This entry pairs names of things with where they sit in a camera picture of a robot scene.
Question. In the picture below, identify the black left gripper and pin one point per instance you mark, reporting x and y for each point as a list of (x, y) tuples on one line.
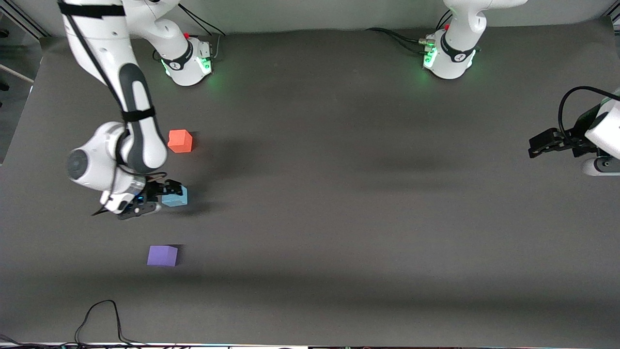
[(578, 132)]

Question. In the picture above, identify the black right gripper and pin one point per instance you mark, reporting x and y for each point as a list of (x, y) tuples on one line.
[(154, 190)]

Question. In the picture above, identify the light blue foam block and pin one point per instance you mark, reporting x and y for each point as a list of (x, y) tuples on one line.
[(175, 198)]

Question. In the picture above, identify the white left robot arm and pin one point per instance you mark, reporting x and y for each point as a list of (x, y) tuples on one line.
[(453, 58)]

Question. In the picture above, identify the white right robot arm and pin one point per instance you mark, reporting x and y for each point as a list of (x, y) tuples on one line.
[(97, 48)]

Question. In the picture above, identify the orange block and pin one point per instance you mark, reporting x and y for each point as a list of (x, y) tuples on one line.
[(179, 140)]

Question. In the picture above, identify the purple block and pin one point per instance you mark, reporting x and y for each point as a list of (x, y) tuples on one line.
[(162, 256)]

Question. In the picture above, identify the dark grey table mat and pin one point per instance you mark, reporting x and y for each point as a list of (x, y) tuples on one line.
[(387, 232)]

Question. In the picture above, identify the aluminium frame profile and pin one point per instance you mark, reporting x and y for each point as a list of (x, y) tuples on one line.
[(24, 19)]

